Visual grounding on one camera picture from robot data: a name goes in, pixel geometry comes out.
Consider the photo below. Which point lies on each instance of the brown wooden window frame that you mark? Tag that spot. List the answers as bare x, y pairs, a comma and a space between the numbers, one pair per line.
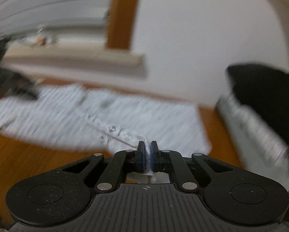
121, 19

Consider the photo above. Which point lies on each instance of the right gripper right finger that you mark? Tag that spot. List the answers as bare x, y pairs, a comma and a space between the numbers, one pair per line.
173, 164

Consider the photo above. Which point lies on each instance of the grey window blind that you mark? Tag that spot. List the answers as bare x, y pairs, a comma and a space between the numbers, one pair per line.
17, 16

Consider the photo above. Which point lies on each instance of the folded white patterned garment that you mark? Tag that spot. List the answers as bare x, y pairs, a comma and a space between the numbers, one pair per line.
260, 149

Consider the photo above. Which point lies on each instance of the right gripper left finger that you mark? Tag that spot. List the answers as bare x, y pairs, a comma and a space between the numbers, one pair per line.
120, 165

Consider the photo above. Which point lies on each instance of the glass jar orange label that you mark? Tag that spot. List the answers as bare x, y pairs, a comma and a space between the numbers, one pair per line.
45, 36

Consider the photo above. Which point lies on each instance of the white patterned garment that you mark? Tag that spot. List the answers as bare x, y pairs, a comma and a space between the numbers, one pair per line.
260, 149
72, 117

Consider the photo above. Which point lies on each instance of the beige window sill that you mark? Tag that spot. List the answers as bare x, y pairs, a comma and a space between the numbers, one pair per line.
81, 56

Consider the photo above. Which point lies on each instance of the black folded sweater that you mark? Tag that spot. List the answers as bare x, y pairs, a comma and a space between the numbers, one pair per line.
266, 91

